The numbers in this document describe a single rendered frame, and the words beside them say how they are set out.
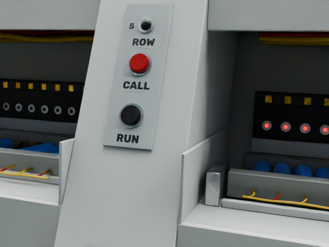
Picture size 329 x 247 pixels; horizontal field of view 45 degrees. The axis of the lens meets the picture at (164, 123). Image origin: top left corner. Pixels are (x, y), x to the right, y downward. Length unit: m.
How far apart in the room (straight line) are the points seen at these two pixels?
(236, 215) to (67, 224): 0.13
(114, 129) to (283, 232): 0.14
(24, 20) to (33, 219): 0.19
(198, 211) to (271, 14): 0.16
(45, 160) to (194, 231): 0.17
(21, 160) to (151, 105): 0.16
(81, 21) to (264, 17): 0.16
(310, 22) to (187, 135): 0.13
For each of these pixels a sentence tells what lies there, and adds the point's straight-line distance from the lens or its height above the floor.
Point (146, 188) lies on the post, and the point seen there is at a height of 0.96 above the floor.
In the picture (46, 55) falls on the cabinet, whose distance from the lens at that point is 0.63.
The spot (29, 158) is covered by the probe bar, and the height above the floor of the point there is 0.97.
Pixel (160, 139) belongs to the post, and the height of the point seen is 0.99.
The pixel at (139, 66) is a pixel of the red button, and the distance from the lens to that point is 0.32.
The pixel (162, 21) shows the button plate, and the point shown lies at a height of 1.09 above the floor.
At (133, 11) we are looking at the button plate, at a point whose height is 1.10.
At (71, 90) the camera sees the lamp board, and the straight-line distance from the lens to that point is 0.53.
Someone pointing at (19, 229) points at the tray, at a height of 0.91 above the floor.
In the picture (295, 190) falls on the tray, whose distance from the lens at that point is 0.35.
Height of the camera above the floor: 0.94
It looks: 12 degrees up
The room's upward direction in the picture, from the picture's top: 8 degrees clockwise
